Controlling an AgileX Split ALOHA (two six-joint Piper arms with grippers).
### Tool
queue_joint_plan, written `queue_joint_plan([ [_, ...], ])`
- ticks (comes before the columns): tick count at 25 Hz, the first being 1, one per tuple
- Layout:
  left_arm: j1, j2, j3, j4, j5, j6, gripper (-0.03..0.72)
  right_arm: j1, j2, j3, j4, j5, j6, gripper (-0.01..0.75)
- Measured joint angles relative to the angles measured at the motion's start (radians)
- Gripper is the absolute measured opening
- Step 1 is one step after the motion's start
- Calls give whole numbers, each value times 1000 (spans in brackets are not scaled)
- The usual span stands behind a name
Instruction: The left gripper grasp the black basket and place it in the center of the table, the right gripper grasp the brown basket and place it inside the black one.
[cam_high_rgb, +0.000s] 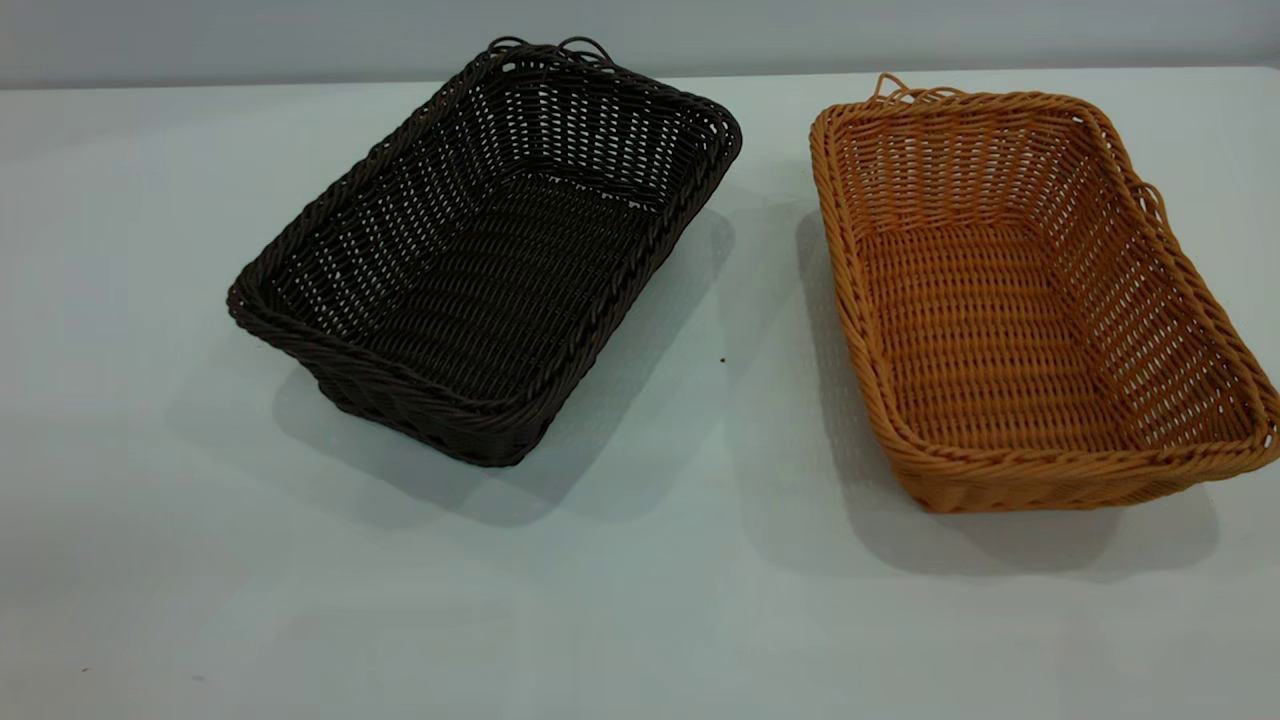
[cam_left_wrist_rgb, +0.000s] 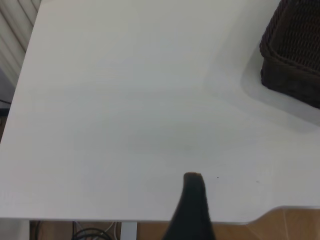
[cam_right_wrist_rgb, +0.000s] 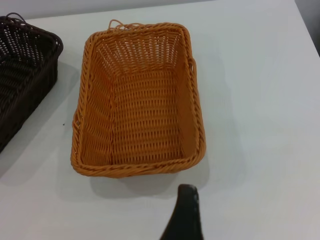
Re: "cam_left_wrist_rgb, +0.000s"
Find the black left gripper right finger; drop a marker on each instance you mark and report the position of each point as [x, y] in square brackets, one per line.
[206, 220]

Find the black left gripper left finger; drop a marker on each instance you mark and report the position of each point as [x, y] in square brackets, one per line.
[183, 212]

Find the dark brown wicker basket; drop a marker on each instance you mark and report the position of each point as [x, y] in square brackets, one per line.
[295, 45]

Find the white pleated curtain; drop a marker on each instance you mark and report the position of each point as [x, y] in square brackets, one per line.
[15, 25]

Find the white table leg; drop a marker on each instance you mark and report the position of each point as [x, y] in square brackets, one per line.
[129, 231]

